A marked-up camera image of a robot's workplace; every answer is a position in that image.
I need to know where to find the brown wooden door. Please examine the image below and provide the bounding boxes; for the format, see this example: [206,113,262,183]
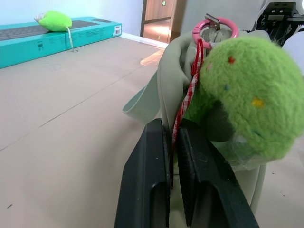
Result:
[141,0,186,44]

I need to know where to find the green plush keychain pink ring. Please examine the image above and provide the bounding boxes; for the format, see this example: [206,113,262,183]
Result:
[171,13,304,190]

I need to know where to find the teal keyboard box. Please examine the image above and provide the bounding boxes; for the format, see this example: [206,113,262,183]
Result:
[0,16,123,70]

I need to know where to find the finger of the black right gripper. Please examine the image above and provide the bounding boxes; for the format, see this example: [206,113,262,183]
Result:
[261,21,300,48]

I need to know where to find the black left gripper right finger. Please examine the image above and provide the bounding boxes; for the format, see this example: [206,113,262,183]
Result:
[176,118,260,228]

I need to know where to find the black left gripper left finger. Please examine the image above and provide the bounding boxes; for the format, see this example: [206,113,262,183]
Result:
[114,118,171,228]

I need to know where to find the pale green zip pouch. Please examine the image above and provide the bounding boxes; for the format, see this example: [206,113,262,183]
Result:
[122,23,267,216]

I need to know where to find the small green plush toy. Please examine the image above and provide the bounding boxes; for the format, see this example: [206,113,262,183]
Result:
[34,10,79,53]

